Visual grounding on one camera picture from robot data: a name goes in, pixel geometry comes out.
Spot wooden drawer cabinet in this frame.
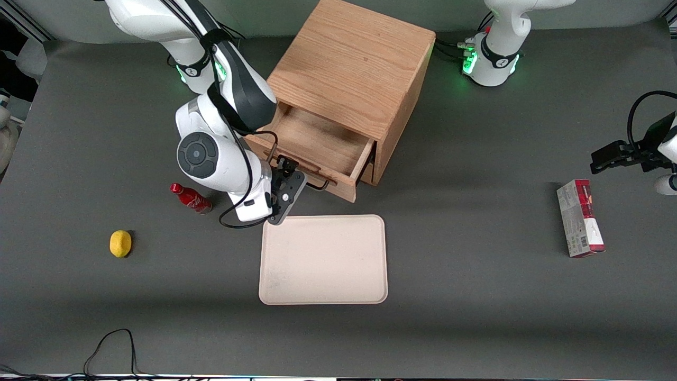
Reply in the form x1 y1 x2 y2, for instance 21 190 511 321
267 0 436 186

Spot yellow lemon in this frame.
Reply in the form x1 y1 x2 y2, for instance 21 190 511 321
109 230 132 258

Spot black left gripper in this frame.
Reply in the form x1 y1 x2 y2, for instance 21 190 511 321
591 112 676 174

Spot cream plastic tray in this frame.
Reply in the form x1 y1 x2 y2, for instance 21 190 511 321
258 214 389 305

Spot grey and red carton box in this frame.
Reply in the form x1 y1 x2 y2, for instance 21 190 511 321
556 179 606 258

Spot dark grey table mat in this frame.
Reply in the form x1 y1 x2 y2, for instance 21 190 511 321
0 21 677 377

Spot aluminium frame rail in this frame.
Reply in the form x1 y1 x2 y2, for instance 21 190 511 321
0 0 53 43

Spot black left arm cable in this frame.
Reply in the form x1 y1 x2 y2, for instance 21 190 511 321
628 91 677 154

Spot red soda bottle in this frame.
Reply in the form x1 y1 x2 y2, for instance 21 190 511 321
170 183 213 215

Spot black metal drawer handle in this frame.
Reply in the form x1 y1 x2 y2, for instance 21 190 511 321
275 156 337 191

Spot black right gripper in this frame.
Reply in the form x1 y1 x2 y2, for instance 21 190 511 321
266 157 299 219

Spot black left base cables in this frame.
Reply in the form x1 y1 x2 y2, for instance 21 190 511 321
434 11 495 61

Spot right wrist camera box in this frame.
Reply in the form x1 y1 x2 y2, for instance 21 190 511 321
266 169 308 226

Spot black loose cable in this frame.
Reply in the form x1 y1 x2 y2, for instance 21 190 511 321
0 329 159 381

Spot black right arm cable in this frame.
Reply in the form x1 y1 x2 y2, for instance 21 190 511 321
159 0 279 229

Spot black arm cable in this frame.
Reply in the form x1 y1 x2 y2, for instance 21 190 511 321
628 91 677 154
159 0 279 229

